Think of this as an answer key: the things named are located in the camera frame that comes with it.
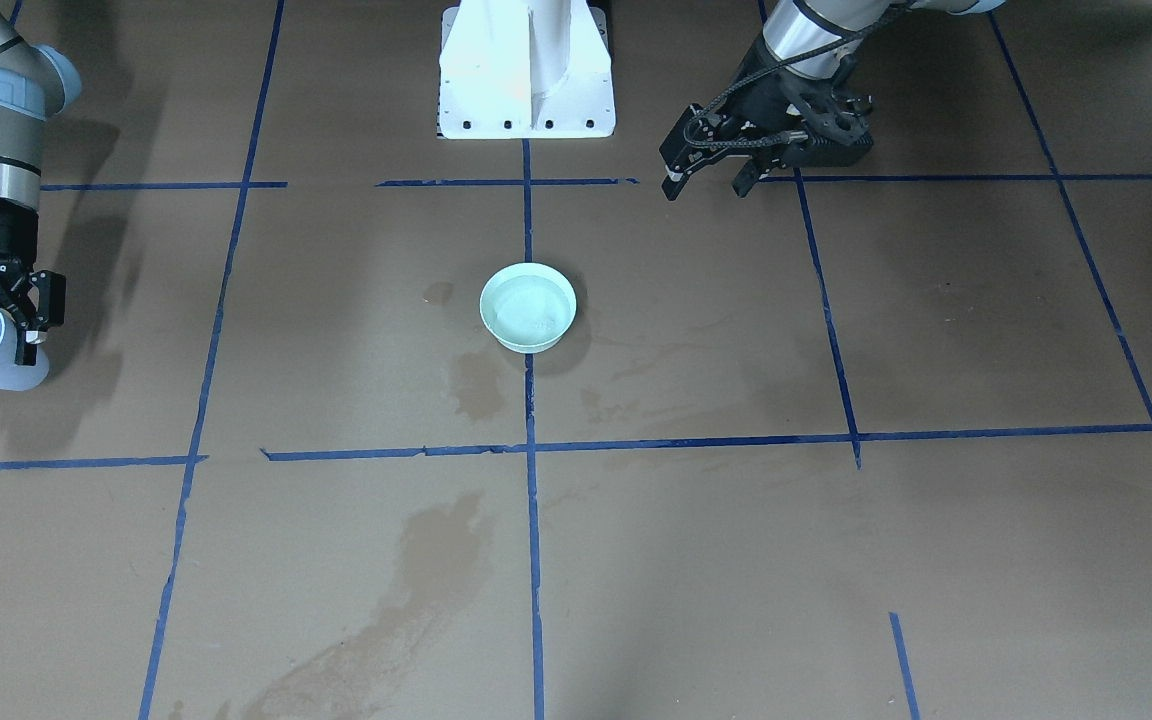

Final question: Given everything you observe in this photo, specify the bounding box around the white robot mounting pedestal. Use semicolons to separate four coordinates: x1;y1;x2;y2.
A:
435;1;617;141

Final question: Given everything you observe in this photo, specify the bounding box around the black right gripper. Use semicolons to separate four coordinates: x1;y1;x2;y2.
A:
0;259;67;366

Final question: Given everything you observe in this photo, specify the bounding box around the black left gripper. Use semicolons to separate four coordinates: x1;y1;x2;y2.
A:
660;45;874;202

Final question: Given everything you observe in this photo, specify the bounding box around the mint green bowl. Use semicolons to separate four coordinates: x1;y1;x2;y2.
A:
479;263;579;354

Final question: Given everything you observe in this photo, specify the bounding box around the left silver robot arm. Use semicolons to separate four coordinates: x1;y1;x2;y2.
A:
659;1;1000;200

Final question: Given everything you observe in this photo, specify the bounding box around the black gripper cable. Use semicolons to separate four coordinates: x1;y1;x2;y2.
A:
685;10;897;151

